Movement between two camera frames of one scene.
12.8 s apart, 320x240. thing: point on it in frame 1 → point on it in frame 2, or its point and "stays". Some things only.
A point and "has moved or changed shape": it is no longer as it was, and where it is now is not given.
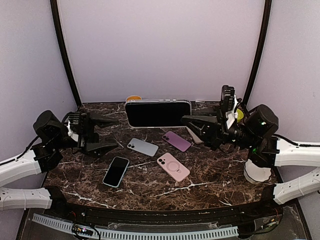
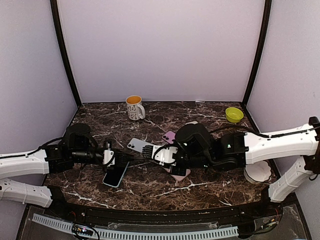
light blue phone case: x=115 y=171 stays
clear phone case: x=157 y=113 → x=139 y=159
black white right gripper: x=214 y=140 → x=163 y=163
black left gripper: x=89 y=139 → x=107 y=143
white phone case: x=196 y=139 has moved or changed shape
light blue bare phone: x=143 y=146 stays
